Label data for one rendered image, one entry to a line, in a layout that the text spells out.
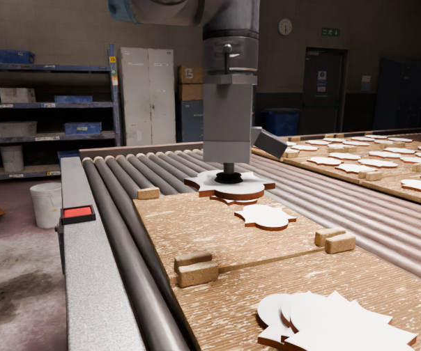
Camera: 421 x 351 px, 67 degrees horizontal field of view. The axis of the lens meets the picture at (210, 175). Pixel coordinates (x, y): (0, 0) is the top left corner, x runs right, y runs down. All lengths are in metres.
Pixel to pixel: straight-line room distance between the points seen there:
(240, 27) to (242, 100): 0.09
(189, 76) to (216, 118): 5.08
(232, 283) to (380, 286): 0.21
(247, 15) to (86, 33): 5.38
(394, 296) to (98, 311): 0.41
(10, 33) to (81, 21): 0.99
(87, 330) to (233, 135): 0.31
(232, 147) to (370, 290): 0.28
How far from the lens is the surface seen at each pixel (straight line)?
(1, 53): 5.24
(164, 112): 5.27
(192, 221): 0.71
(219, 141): 0.43
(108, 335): 0.46
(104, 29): 5.79
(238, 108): 0.42
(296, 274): 0.54
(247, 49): 0.44
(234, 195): 0.42
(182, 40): 5.97
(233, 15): 0.44
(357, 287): 0.53
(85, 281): 0.58
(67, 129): 5.16
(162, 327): 0.45
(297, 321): 0.39
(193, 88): 5.55
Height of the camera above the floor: 1.20
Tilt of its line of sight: 14 degrees down
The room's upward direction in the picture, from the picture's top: straight up
